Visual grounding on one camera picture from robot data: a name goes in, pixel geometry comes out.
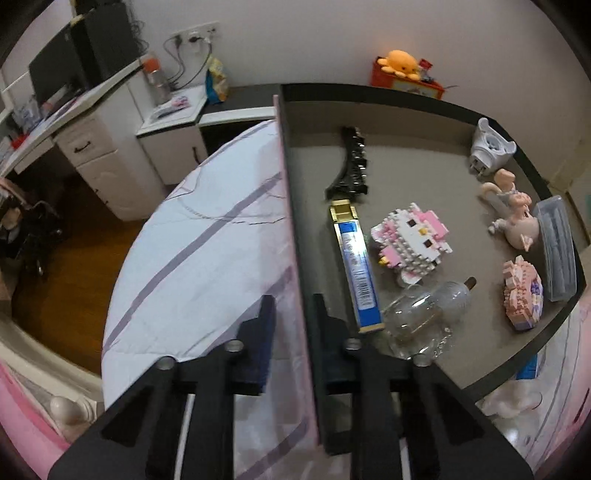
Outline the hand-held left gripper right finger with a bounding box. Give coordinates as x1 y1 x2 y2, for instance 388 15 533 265
311 293 536 480

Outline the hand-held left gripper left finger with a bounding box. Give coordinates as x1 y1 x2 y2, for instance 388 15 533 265
48 294 278 480

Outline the blue gold long box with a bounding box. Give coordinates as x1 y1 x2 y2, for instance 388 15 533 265
329 199 387 334

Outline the clear glass bottle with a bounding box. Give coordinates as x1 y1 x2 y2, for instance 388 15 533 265
381 276 478 361

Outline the pink white block cat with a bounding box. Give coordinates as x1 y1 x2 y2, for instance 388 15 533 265
369 203 456 288

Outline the pink block model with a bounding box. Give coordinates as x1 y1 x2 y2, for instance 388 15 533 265
502 256 545 332

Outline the black hair clip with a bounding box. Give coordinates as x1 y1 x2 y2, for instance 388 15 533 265
324 127 372 202

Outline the pink cardboard box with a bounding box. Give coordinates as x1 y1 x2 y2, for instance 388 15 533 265
272 83 581 456

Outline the pink doll figurine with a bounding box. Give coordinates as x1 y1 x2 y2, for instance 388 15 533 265
478 168 541 253

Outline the clear plastic case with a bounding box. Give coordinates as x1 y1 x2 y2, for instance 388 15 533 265
533 195 578 304

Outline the white plug night light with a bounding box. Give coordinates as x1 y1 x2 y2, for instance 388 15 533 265
468 117 517 176

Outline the white cartoon figure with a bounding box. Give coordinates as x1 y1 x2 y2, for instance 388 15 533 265
480 381 544 419

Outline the blue tube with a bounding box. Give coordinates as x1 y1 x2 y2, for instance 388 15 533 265
517 354 540 380

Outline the white bedside cabinet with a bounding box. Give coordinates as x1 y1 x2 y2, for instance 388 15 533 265
135 85 209 186

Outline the white desk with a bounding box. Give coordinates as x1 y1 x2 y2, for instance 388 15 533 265
0 60 167 223

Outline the pink blanket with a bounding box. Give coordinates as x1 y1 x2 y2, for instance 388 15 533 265
0 355 70 480

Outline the black low cabinet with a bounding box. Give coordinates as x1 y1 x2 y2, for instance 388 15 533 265
196 83 283 158

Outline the black office chair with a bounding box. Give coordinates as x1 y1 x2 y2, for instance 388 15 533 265
0 178 66 278

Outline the pink packet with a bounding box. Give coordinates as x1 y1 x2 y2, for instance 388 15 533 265
154 95 193 119

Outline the blue yellow snack bag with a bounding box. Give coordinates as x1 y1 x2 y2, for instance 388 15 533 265
204 58 230 103

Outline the orange cap water bottle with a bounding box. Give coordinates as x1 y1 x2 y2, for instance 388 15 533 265
143 55 173 106

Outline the red toy box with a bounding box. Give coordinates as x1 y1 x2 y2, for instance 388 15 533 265
369 62 447 100

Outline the orange octopus plush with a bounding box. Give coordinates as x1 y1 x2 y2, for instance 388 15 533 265
375 50 421 76

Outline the blue white box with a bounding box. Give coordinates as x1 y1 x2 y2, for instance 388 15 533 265
14 99 40 130

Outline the black computer tower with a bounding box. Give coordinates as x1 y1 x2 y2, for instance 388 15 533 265
69 4 142 86

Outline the black computer monitor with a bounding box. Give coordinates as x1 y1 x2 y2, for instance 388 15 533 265
28 23 89 107

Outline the white bed frame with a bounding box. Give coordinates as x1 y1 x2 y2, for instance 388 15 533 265
0 318 105 439

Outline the black power cable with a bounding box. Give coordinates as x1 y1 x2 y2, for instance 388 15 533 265
163 33 209 92

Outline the white wall outlet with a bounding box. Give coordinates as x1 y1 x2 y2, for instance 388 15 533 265
170 21 222 45

